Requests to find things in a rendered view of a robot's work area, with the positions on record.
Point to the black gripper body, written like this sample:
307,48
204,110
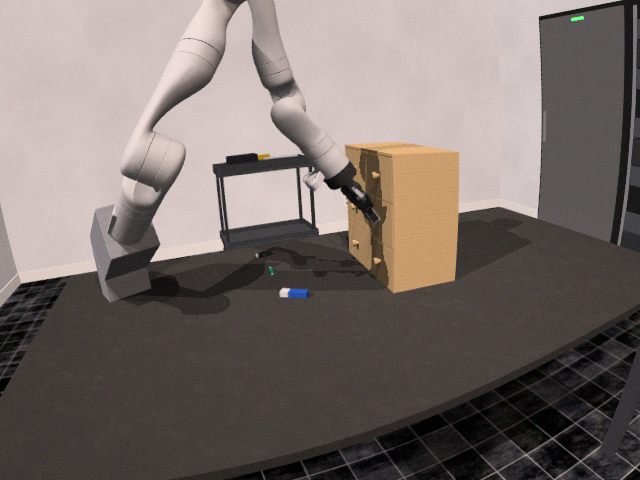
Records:
344,177

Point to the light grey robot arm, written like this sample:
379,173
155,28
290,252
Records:
157,160

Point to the blue and white eraser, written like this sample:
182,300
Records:
294,293

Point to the light wooden chest of drawers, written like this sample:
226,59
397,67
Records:
425,192

